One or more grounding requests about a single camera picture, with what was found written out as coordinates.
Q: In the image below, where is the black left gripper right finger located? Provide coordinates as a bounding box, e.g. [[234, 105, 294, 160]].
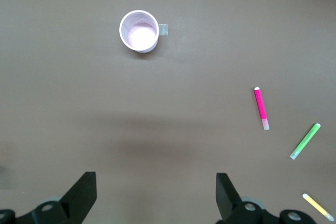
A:
[[215, 173, 316, 224]]

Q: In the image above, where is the pink highlighter marker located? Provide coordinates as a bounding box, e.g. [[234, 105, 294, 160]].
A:
[[253, 86, 271, 131]]

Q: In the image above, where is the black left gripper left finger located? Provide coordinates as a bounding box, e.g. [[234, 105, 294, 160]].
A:
[[0, 171, 97, 224]]

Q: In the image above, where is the green highlighter marker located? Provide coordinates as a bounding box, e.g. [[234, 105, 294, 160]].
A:
[[289, 123, 322, 161]]

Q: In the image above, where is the white plastic cup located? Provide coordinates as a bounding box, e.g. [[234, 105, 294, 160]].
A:
[[119, 9, 160, 54]]

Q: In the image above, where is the yellow highlighter marker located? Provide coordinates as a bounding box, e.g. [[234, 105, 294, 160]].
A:
[[301, 193, 335, 222]]

